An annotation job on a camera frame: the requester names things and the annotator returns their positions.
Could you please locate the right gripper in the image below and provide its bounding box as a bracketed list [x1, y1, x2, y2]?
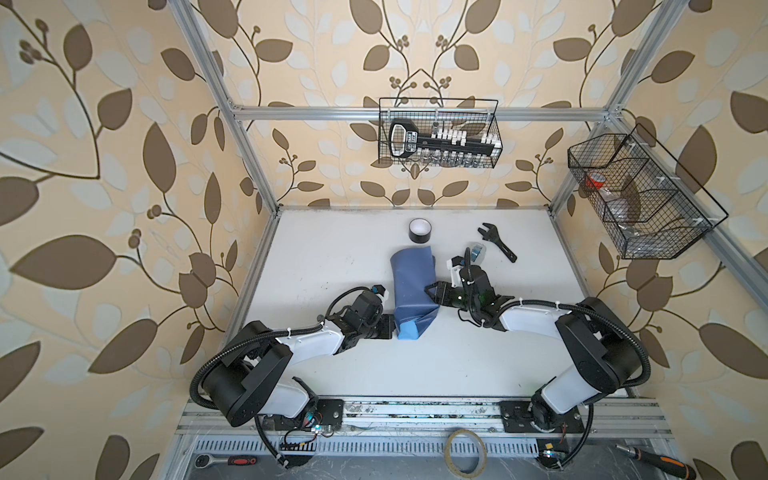
[424, 280, 478, 313]

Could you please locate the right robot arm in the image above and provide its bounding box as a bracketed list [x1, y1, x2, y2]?
[424, 265, 651, 470]

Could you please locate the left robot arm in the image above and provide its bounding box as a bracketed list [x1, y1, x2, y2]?
[189, 285, 395, 469]

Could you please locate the white tape dispenser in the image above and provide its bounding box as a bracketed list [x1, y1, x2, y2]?
[468, 242, 487, 265]

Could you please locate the black tape roll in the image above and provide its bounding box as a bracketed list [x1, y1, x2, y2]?
[408, 218, 432, 244]

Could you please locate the black adjustable wrench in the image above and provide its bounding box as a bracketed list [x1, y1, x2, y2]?
[478, 222, 518, 263]

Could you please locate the socket set holder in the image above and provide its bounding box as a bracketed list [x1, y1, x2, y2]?
[384, 118, 503, 162]

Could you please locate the red object in basket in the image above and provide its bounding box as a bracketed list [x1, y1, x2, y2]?
[584, 172, 606, 191]

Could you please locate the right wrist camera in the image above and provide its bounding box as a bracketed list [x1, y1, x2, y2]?
[446, 256, 466, 289]

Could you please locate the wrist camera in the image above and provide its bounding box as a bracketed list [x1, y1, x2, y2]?
[446, 256, 466, 289]
[371, 284, 389, 302]

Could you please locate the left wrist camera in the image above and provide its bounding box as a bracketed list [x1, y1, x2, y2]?
[371, 284, 389, 302]

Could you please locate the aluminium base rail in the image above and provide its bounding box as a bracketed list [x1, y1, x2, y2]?
[173, 394, 673, 439]

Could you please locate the back wire basket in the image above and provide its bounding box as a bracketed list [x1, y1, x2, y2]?
[378, 96, 503, 169]

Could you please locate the wire basket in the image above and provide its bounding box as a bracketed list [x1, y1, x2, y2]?
[568, 124, 728, 260]
[378, 96, 503, 169]

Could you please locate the clear tape ring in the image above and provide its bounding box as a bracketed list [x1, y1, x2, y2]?
[443, 428, 488, 479]

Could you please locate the red handled ratchet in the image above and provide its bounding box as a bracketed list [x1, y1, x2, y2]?
[193, 453, 258, 469]

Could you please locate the right wire basket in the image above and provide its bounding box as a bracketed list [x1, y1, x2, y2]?
[568, 124, 728, 260]

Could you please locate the orange handled screwdriver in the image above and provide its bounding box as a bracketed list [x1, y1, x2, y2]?
[615, 445, 697, 480]

